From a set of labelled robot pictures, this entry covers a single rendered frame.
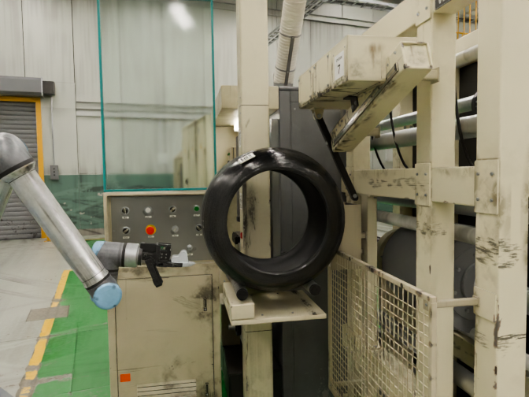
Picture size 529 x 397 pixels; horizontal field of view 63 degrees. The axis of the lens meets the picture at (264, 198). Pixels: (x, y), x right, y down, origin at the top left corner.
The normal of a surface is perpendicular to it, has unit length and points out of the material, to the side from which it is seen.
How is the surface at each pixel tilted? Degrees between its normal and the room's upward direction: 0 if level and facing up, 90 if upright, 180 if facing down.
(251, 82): 90
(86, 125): 90
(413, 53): 72
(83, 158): 90
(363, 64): 90
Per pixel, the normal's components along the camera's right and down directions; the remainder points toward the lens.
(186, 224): 0.18, 0.05
